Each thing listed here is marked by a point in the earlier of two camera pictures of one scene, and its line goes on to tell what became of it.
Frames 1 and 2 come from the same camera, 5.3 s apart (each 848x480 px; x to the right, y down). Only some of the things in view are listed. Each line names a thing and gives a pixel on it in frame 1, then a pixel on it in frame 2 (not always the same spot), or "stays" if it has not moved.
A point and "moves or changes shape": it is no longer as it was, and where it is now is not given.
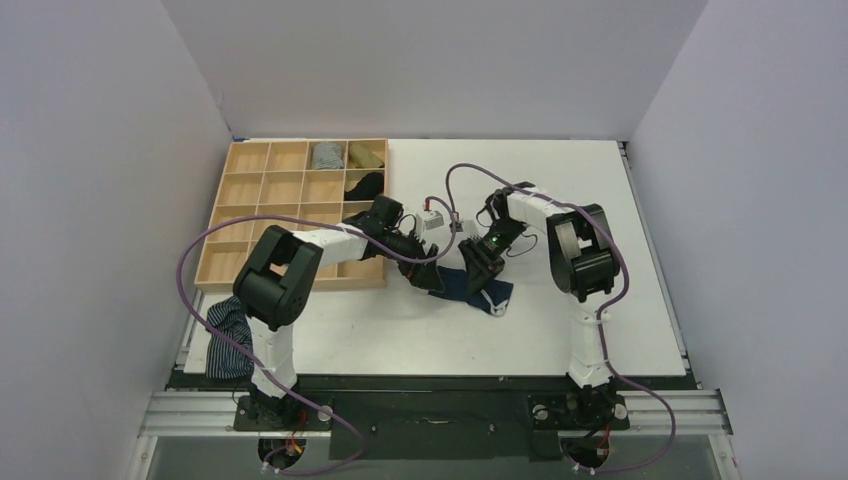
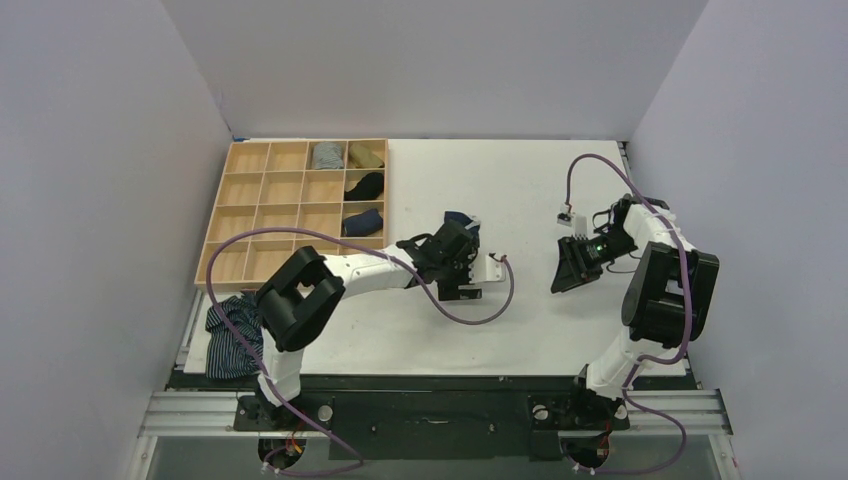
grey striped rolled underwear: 327,155 stays
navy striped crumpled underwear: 224,360 stays
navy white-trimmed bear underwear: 494,298 moves or changes shape
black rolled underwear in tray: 367,188 stays
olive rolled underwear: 364,158 stays
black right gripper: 482,258 to 573,259
